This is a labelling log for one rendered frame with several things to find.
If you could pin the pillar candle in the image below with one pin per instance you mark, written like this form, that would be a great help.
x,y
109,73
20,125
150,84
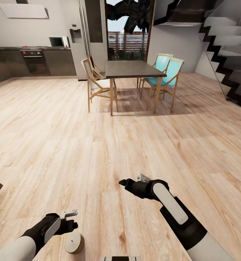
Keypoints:
x,y
74,243

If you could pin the stairs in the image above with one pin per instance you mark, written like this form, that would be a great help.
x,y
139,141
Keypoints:
x,y
219,33

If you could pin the breakfast table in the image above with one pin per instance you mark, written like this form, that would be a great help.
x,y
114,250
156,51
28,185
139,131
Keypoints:
x,y
132,69

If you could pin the range hood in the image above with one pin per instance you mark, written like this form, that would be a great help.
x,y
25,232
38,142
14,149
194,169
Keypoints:
x,y
22,9

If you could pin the fridge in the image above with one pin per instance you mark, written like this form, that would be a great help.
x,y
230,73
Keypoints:
x,y
86,29

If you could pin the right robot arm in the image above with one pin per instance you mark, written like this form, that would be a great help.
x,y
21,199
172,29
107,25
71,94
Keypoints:
x,y
196,240

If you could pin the oven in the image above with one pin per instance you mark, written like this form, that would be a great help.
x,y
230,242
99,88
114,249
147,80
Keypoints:
x,y
35,60

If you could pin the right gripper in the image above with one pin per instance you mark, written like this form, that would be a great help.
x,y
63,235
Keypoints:
x,y
132,186

